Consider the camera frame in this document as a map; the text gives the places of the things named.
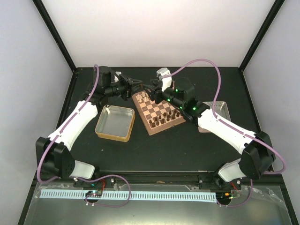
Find light blue slotted strip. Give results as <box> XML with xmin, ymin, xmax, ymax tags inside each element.
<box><xmin>39</xmin><ymin>189</ymin><xmax>217</xmax><ymax>203</ymax></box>

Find silver patterned metal tray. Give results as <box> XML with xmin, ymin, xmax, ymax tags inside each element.
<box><xmin>198</xmin><ymin>101</ymin><xmax>231</xmax><ymax>133</ymax></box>

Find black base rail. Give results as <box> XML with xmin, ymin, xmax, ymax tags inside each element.
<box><xmin>74</xmin><ymin>172</ymin><xmax>236</xmax><ymax>190</ymax></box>

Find black frame post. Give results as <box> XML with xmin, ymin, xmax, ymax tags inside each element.
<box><xmin>32</xmin><ymin>0</ymin><xmax>76</xmax><ymax>72</ymax></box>
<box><xmin>239</xmin><ymin>0</ymin><xmax>285</xmax><ymax>72</ymax></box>

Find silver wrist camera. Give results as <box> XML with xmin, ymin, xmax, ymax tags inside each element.
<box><xmin>114</xmin><ymin>71</ymin><xmax>122</xmax><ymax>83</ymax></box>
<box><xmin>157</xmin><ymin>67</ymin><xmax>171</xmax><ymax>81</ymax></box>

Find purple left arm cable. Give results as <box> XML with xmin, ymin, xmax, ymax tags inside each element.
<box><xmin>37</xmin><ymin>64</ymin><xmax>132</xmax><ymax>208</ymax></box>

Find wooden chess board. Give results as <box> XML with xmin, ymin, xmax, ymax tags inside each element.
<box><xmin>132</xmin><ymin>91</ymin><xmax>185</xmax><ymax>135</ymax></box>

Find gold tin with pieces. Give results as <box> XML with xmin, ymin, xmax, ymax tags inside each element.
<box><xmin>95</xmin><ymin>105</ymin><xmax>135</xmax><ymax>142</ymax></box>

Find black frame post right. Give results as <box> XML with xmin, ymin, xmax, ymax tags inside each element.
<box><xmin>239</xmin><ymin>0</ymin><xmax>285</xmax><ymax>72</ymax></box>

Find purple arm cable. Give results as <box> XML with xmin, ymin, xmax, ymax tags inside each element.
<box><xmin>164</xmin><ymin>58</ymin><xmax>287</xmax><ymax>208</ymax></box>
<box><xmin>37</xmin><ymin>64</ymin><xmax>132</xmax><ymax>208</ymax></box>

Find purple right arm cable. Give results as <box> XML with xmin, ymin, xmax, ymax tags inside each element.
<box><xmin>164</xmin><ymin>58</ymin><xmax>287</xmax><ymax>208</ymax></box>

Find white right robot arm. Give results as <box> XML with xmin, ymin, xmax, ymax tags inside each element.
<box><xmin>143</xmin><ymin>78</ymin><xmax>276</xmax><ymax>189</ymax></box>

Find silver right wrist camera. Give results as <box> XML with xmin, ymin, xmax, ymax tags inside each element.
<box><xmin>157</xmin><ymin>67</ymin><xmax>171</xmax><ymax>81</ymax></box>

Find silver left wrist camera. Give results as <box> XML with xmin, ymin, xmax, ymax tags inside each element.
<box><xmin>114</xmin><ymin>71</ymin><xmax>122</xmax><ymax>83</ymax></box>

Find black frame post left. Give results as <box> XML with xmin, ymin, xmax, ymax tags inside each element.
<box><xmin>32</xmin><ymin>0</ymin><xmax>76</xmax><ymax>72</ymax></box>

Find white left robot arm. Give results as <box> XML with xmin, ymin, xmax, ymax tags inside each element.
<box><xmin>36</xmin><ymin>65</ymin><xmax>142</xmax><ymax>187</ymax></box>

